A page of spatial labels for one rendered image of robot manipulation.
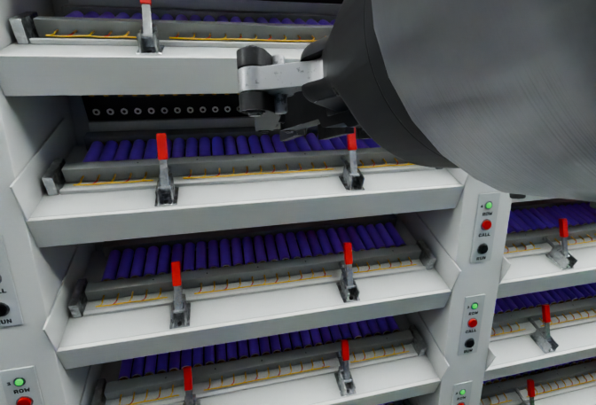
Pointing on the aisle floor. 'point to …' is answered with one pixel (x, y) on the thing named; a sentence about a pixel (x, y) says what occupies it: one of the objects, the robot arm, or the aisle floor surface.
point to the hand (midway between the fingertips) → (311, 119)
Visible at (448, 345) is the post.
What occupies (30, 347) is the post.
